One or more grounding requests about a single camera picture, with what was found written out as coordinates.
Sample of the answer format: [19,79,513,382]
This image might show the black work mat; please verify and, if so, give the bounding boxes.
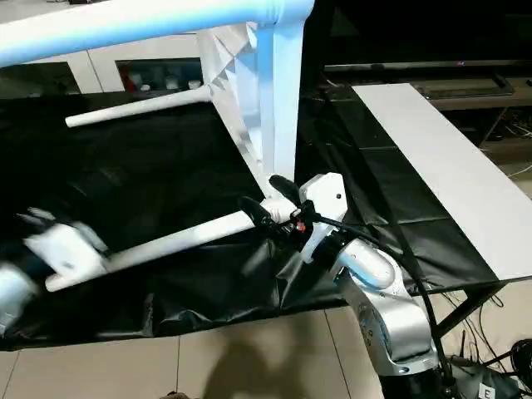
[0,81,498,350]

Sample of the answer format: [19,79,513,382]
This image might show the white flat board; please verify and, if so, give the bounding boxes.
[351,82,532,283]

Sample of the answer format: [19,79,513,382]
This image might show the black metal stand leg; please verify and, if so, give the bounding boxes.
[435,282,507,338]

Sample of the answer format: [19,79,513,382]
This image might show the white cabinet with glass doors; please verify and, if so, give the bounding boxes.
[0,31,209,96]

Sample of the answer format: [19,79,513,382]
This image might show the black object with white label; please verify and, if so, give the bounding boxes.
[451,364,525,399]

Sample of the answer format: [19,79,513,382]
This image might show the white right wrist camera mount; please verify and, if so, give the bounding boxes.
[297,172,349,266]

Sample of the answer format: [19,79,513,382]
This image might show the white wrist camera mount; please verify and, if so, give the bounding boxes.
[297,172,349,266]
[22,222,110,284]

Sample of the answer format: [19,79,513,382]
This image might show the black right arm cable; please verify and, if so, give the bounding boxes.
[311,210,455,399]

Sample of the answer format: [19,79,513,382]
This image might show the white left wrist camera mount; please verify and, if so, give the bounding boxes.
[22,222,110,284]

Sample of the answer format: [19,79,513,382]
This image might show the black coiled cable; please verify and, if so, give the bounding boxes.
[509,338,532,377]

